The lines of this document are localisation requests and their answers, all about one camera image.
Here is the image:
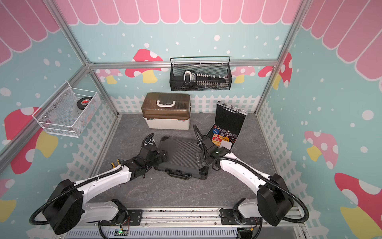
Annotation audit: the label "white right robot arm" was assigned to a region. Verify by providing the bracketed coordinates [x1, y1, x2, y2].
[198, 136, 309, 227]

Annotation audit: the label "black tape roll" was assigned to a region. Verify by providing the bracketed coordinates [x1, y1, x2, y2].
[77, 97, 92, 111]

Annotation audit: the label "yellow handled pliers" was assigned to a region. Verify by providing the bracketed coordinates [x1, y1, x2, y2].
[111, 159, 121, 168]

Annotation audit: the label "white card box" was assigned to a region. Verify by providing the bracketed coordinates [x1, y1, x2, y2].
[219, 140, 232, 150]

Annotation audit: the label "socket wrench set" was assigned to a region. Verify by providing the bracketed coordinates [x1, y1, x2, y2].
[182, 70, 230, 90]

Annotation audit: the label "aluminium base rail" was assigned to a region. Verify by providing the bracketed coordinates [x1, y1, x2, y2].
[59, 207, 305, 239]

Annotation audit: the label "white and brown tackle box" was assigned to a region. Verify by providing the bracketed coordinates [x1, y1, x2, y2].
[141, 92, 192, 130]

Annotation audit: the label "small silver poker case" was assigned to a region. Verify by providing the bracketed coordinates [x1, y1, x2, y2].
[208, 101, 247, 147]

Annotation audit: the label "red Texas Hold'em card box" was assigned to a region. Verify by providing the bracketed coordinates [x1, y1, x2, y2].
[212, 134, 223, 146]

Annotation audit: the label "white wire wall basket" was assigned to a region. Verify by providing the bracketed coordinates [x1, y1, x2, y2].
[32, 82, 101, 138]

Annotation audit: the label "black wire wall basket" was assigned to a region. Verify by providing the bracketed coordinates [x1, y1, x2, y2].
[169, 56, 232, 91]

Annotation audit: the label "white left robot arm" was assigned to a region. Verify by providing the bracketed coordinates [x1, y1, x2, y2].
[29, 144, 168, 235]

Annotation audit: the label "large black poker case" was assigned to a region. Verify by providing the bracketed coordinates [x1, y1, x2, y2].
[154, 136, 209, 180]

